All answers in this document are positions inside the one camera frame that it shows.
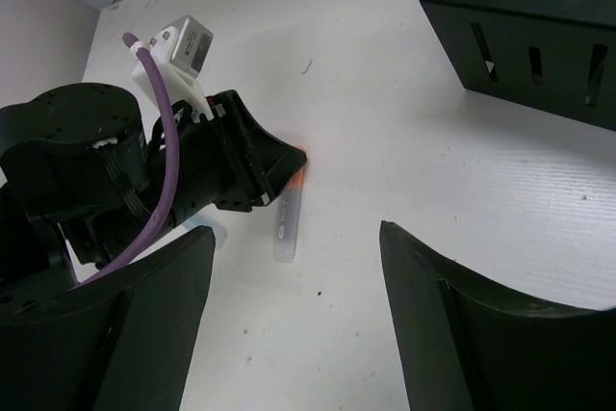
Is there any black two-compartment organizer box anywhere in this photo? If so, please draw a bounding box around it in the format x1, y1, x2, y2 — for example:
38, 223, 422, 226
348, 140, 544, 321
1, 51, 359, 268
420, 0, 615, 130

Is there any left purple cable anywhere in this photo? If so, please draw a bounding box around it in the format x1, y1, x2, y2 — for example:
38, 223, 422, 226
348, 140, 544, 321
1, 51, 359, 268
76, 31, 182, 287

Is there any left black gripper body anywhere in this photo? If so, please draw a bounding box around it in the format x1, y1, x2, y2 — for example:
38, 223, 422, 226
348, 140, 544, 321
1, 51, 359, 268
157, 92, 255, 238

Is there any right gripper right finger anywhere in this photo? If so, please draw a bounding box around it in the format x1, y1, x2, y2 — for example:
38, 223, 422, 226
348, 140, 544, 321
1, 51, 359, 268
379, 221, 615, 410

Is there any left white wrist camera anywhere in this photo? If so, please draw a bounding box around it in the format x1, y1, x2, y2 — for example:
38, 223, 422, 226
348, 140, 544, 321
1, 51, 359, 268
122, 15, 214, 120

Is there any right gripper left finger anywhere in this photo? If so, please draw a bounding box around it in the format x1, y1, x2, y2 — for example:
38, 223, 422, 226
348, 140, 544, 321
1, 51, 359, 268
1, 226, 216, 410

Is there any orange highlighter pen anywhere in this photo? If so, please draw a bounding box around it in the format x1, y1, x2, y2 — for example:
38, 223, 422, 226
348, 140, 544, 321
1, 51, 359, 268
272, 166, 305, 264

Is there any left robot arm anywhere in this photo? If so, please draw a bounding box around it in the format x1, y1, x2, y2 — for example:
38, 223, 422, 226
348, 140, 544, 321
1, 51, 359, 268
1, 83, 307, 314

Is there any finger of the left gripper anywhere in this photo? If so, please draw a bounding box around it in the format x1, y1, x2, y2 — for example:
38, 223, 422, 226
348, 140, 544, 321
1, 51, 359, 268
211, 90, 307, 207

